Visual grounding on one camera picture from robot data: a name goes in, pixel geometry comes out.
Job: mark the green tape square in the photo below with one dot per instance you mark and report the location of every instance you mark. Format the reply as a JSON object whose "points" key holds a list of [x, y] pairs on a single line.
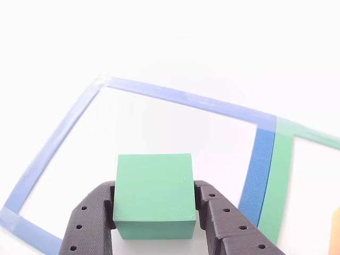
{"points": [[279, 172]]}

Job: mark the green block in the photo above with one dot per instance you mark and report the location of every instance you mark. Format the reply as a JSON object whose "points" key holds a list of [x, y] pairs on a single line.
{"points": [[154, 186]]}

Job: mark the orange block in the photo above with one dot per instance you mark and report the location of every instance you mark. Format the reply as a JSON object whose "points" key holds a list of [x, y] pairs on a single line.
{"points": [[335, 233]]}

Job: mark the blue tape square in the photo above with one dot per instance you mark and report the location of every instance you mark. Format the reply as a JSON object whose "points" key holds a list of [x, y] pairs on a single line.
{"points": [[255, 180]]}

